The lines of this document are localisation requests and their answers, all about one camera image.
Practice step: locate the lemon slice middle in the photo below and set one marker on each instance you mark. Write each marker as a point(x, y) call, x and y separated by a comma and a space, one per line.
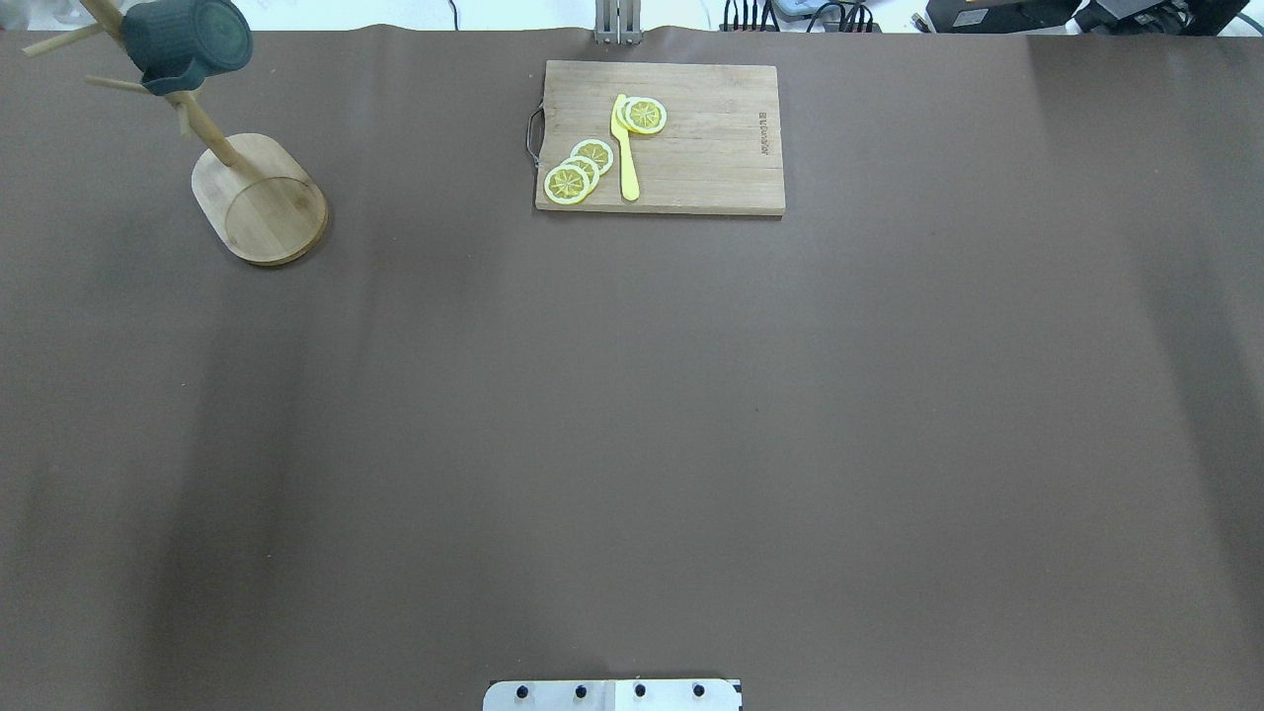
point(589, 168)

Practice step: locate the lemon slice on knife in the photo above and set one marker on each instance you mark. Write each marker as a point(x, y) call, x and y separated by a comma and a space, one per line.
point(641, 114)

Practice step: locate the wooden cup rack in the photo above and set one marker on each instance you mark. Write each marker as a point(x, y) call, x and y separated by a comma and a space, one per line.
point(259, 201)

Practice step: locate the dark teal cup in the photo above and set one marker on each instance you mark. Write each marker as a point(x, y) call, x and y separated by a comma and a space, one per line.
point(177, 45)

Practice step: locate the yellow toy knife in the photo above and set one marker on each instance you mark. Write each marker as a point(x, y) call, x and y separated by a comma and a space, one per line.
point(628, 178)

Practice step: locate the aluminium frame post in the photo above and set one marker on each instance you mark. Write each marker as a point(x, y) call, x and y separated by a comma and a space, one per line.
point(618, 22)

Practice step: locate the wooden cutting board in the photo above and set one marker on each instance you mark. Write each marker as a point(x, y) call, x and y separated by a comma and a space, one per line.
point(720, 153)

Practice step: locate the lemon slice back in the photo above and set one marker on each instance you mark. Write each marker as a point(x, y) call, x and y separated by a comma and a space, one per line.
point(595, 150)

